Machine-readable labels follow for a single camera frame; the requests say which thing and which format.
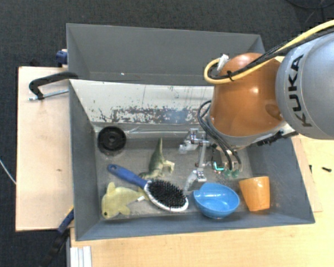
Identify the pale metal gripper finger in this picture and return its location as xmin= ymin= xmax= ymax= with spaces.
xmin=179 ymin=128 xmax=211 ymax=153
xmin=183 ymin=169 xmax=208 ymax=192

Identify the blue bowl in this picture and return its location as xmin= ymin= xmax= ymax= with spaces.
xmin=193 ymin=182 xmax=240 ymax=220

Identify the green toy dinosaur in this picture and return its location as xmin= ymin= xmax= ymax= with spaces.
xmin=139 ymin=137 xmax=175 ymax=180

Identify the orange cup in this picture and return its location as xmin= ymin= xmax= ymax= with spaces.
xmin=238 ymin=176 xmax=271 ymax=212

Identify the yellow plush fish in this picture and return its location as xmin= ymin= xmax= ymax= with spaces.
xmin=100 ymin=181 xmax=150 ymax=220

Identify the grey metal bin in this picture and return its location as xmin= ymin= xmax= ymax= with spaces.
xmin=66 ymin=23 xmax=316 ymax=241

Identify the blue handled hairbrush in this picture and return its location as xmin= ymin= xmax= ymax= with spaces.
xmin=107 ymin=164 xmax=190 ymax=213

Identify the black cylinder on white bracket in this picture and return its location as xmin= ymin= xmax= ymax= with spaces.
xmin=254 ymin=123 xmax=299 ymax=147

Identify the black round ring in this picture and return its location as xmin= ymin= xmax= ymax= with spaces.
xmin=97 ymin=126 xmax=127 ymax=154

